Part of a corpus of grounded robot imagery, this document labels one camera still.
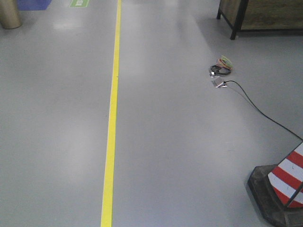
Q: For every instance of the yellow floor line tape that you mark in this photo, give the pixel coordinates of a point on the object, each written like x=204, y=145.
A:
x=109, y=171

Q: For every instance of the silver floor socket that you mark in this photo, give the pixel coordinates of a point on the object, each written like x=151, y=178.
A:
x=218, y=82

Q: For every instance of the green footprint floor sticker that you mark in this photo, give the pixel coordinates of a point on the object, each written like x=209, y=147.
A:
x=79, y=3

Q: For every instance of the red white traffic cone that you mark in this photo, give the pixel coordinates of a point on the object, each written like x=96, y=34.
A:
x=278, y=190

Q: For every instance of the blue floor mat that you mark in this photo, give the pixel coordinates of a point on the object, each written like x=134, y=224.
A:
x=33, y=4

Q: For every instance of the beige cardboard cylinder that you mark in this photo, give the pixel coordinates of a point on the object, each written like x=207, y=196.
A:
x=9, y=14

